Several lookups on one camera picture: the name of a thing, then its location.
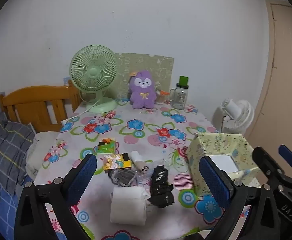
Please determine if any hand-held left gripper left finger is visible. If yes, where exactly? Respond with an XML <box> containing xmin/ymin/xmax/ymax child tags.
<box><xmin>14</xmin><ymin>154</ymin><xmax>98</xmax><ymax>240</ymax></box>

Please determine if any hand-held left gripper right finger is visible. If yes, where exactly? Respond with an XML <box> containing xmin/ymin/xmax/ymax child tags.
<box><xmin>199</xmin><ymin>155</ymin><xmax>281</xmax><ymax>240</ymax></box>

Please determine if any yellow patterned storage box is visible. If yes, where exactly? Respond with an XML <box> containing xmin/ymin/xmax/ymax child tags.
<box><xmin>187</xmin><ymin>132</ymin><xmax>263</xmax><ymax>197</ymax></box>

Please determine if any yellow cartoon tissue packet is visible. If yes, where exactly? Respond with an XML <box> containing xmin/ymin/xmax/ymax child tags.
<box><xmin>103</xmin><ymin>153</ymin><xmax>132</xmax><ymax>172</ymax></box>

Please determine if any green tissue packet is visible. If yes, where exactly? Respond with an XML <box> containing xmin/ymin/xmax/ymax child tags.
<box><xmin>96</xmin><ymin>137</ymin><xmax>119</xmax><ymax>155</ymax></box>

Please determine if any clear bag of grey socks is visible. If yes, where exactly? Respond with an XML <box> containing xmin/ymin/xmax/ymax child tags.
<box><xmin>108</xmin><ymin>169</ymin><xmax>139</xmax><ymax>187</ymax></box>

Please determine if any white tissue pack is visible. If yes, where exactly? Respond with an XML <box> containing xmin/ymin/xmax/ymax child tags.
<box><xmin>110</xmin><ymin>186</ymin><xmax>150</xmax><ymax>226</ymax></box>

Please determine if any black plastic bag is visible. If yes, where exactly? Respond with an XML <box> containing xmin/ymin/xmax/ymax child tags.
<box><xmin>150</xmin><ymin>165</ymin><xmax>174</xmax><ymax>208</ymax></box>

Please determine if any white sock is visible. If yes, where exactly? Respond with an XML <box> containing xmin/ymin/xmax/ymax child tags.
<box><xmin>131</xmin><ymin>151</ymin><xmax>149</xmax><ymax>173</ymax></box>

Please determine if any clear plastic pack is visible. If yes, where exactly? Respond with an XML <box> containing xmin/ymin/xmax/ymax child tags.
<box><xmin>135</xmin><ymin>159</ymin><xmax>165</xmax><ymax>189</ymax></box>

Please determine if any white standing fan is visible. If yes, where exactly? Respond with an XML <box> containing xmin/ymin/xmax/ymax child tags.
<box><xmin>212</xmin><ymin>99</ymin><xmax>255</xmax><ymax>135</ymax></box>

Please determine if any floral tablecloth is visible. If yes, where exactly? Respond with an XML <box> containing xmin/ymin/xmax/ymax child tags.
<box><xmin>33</xmin><ymin>100</ymin><xmax>261</xmax><ymax>240</ymax></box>

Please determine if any beige door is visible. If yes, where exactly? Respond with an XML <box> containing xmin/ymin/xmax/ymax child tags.
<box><xmin>246</xmin><ymin>0</ymin><xmax>292</xmax><ymax>155</ymax></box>

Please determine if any grey plaid pillow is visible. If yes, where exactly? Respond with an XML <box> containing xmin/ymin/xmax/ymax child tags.
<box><xmin>0</xmin><ymin>112</ymin><xmax>35</xmax><ymax>195</ymax></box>

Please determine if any blue bedsheet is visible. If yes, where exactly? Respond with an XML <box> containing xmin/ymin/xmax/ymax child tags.
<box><xmin>0</xmin><ymin>177</ymin><xmax>69</xmax><ymax>240</ymax></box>

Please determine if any glass jar with green lid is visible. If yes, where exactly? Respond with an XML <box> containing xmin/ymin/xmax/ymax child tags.
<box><xmin>170</xmin><ymin>76</ymin><xmax>189</xmax><ymax>110</ymax></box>

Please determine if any wooden bed headboard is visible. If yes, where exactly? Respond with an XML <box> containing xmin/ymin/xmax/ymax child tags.
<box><xmin>0</xmin><ymin>80</ymin><xmax>83</xmax><ymax>133</ymax></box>

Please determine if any cotton swab jar orange lid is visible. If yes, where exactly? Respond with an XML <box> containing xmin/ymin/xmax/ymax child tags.
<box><xmin>156</xmin><ymin>87</ymin><xmax>170</xmax><ymax>105</ymax></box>

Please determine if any purple plush toy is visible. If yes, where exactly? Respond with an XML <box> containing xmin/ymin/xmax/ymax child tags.
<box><xmin>128</xmin><ymin>70</ymin><xmax>158</xmax><ymax>110</ymax></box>

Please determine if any green desk fan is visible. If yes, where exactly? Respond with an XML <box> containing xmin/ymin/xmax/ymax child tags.
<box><xmin>69</xmin><ymin>45</ymin><xmax>119</xmax><ymax>113</ymax></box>

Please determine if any green patterned board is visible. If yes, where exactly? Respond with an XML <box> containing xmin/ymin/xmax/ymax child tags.
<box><xmin>115</xmin><ymin>52</ymin><xmax>174</xmax><ymax>100</ymax></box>

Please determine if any white fan cable with plug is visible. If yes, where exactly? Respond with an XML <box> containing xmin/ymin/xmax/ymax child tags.
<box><xmin>61</xmin><ymin>99</ymin><xmax>101</xmax><ymax>126</ymax></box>

